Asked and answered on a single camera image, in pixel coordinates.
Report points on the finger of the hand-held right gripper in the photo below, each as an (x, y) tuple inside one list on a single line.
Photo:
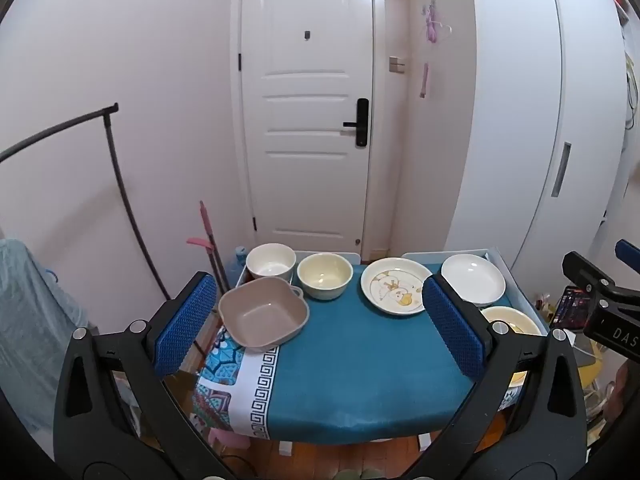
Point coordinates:
[(582, 267), (629, 256)]

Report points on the white panel door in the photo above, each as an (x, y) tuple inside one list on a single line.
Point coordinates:
[(305, 135)]

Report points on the red and black box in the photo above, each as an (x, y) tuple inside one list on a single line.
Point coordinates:
[(572, 307)]

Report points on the pink wall hook strip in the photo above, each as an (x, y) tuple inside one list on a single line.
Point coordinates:
[(424, 80)]

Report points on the cartoon print plate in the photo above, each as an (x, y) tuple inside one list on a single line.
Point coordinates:
[(392, 285)]

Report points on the black clothes rack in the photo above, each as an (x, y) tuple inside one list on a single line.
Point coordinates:
[(117, 160)]

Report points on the white ceramic bowl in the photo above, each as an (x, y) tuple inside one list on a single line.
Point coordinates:
[(270, 260)]

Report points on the teal patterned tablecloth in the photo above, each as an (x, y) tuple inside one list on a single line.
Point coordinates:
[(360, 360)]

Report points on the wall light switch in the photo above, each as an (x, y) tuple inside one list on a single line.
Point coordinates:
[(396, 64)]

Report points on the blue water bottle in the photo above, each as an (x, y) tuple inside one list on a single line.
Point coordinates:
[(240, 260)]

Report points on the plain white plate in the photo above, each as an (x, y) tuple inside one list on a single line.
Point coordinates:
[(472, 277)]

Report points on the pink stool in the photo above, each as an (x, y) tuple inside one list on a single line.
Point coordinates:
[(230, 439)]

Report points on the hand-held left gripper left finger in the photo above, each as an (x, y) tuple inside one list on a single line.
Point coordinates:
[(185, 325)]

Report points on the yellow stool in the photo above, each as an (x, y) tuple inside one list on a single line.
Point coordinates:
[(592, 367)]

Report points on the white wardrobe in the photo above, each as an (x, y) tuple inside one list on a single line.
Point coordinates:
[(520, 110)]

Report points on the pink mop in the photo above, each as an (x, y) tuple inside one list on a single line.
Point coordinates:
[(207, 230)]

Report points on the light blue hanging garment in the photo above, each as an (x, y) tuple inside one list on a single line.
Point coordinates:
[(30, 330)]

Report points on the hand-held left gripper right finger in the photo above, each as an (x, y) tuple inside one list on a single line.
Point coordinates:
[(450, 330)]

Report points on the white tray for plates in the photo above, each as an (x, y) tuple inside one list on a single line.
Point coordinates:
[(517, 290)]

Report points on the pink wall hanger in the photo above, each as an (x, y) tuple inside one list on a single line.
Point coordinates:
[(432, 22)]

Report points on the cream ceramic bowl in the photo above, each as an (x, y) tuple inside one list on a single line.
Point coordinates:
[(325, 275)]

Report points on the yellow rimmed plate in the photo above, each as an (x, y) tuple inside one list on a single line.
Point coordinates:
[(515, 320)]

